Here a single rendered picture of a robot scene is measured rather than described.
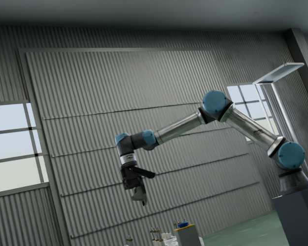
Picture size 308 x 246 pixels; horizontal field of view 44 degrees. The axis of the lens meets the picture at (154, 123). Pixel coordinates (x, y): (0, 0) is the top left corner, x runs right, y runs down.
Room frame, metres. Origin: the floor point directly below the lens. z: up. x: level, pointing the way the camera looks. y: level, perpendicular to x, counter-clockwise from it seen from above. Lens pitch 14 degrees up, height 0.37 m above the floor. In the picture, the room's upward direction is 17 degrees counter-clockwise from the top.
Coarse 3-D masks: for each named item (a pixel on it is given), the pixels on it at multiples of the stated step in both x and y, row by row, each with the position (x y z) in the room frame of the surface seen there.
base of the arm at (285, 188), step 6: (300, 168) 1.87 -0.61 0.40; (282, 174) 1.87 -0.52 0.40; (288, 174) 1.85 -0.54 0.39; (294, 174) 1.85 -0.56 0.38; (300, 174) 1.85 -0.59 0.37; (282, 180) 1.88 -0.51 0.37; (288, 180) 1.85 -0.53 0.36; (294, 180) 1.85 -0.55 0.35; (300, 180) 1.84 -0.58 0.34; (306, 180) 1.85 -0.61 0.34; (282, 186) 1.88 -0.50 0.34; (288, 186) 1.85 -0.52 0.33; (294, 186) 1.84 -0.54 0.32; (300, 186) 1.83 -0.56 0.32; (306, 186) 1.83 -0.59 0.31; (282, 192) 1.89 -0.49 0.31; (288, 192) 1.85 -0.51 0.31
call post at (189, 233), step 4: (184, 228) 1.43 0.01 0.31; (188, 228) 1.43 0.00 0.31; (192, 228) 1.44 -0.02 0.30; (176, 232) 1.45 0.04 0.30; (180, 232) 1.43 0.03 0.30; (184, 232) 1.43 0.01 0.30; (188, 232) 1.43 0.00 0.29; (192, 232) 1.43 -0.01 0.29; (196, 232) 1.44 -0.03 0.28; (176, 236) 1.47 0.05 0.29; (180, 236) 1.43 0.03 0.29; (184, 236) 1.43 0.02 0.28; (188, 236) 1.43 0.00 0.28; (192, 236) 1.43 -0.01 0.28; (196, 236) 1.44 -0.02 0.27; (180, 240) 1.43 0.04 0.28; (184, 240) 1.43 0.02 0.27; (188, 240) 1.43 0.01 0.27; (192, 240) 1.43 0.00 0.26; (196, 240) 1.44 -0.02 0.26; (180, 244) 1.44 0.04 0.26; (184, 244) 1.43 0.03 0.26; (188, 244) 1.43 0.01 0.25; (192, 244) 1.43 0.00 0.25; (196, 244) 1.44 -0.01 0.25; (200, 244) 1.44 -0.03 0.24
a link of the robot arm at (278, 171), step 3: (273, 162) 1.90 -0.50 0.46; (276, 165) 1.87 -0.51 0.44; (300, 165) 1.88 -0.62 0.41; (276, 168) 1.90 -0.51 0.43; (279, 168) 1.87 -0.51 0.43; (297, 168) 1.85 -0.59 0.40; (279, 171) 1.88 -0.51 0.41; (282, 171) 1.87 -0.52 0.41; (285, 171) 1.86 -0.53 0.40; (288, 171) 1.85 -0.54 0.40; (279, 174) 1.89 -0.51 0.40
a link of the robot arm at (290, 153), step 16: (208, 96) 1.73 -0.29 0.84; (224, 96) 1.72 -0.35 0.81; (208, 112) 1.76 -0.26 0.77; (224, 112) 1.73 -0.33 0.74; (240, 112) 1.75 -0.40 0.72; (240, 128) 1.76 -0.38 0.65; (256, 128) 1.74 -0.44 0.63; (272, 144) 1.73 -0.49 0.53; (288, 144) 1.70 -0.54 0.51; (288, 160) 1.71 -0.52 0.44
